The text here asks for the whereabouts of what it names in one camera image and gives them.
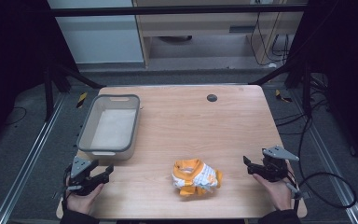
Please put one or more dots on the black horizontal bar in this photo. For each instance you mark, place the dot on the black horizontal bar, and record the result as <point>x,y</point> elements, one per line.
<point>167,11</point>

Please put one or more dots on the black metal stand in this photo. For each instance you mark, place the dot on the black metal stand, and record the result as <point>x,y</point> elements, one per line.
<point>48,93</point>
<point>306,90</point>

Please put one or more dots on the light wooden desk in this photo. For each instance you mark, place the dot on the light wooden desk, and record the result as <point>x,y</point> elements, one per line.
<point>199,26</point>

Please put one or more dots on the white plastic basin grey rim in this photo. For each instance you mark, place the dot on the white plastic basin grey rim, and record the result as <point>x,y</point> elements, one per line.
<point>112,129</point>

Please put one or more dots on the dark round table grommet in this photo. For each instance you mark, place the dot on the dark round table grommet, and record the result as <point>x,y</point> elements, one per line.
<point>212,98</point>

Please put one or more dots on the person's left hand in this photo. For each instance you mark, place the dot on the person's left hand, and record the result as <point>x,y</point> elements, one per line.
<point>82,202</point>

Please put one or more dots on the aluminium floor rail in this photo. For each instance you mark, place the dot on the aluminium floor rail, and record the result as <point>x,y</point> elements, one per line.
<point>28,161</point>
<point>332,161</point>

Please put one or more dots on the person's right hand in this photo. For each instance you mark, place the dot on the person's right hand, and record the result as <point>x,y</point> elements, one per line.
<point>278,194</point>

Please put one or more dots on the orange and white cloth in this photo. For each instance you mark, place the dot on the orange and white cloth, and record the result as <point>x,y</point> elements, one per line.
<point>195,179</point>

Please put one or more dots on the black curtain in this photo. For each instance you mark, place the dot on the black curtain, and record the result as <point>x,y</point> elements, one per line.
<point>9,62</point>
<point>351,62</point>

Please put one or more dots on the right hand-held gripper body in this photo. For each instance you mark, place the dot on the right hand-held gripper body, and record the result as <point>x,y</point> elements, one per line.
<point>275,166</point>

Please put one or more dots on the white cabinet panel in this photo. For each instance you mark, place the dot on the white cabinet panel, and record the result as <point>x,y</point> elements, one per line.
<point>99,40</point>

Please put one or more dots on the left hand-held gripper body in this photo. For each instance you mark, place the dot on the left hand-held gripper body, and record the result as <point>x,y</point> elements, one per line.
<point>80,166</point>

